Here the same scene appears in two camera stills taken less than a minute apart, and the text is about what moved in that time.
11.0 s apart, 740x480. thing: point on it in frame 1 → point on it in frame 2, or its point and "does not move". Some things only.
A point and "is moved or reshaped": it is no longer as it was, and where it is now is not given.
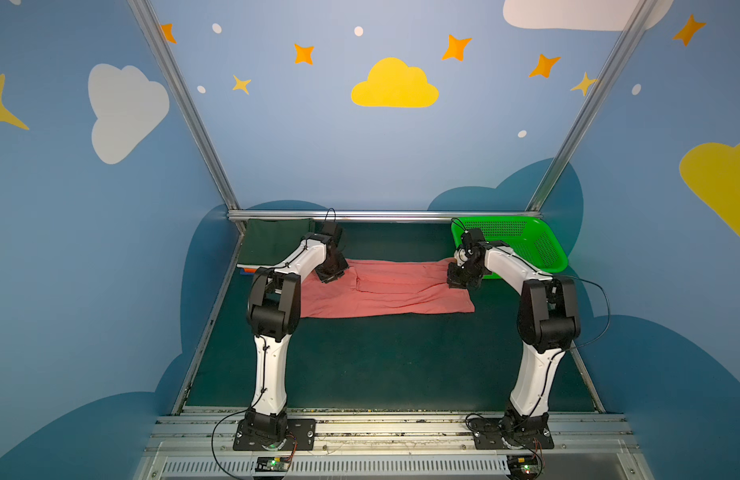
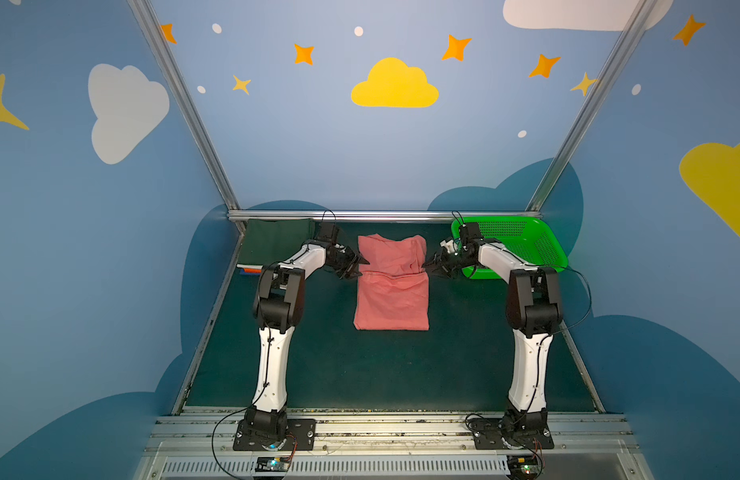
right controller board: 523,465 does not move
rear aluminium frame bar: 358,215 does not move
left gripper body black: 332,270 → 346,261
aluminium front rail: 200,446 does not move
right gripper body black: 460,277 → 445,261
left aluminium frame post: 144,16 does not move
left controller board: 272,463 does not move
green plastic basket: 529,237 does not move
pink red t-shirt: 389,287 is moved or reshaped
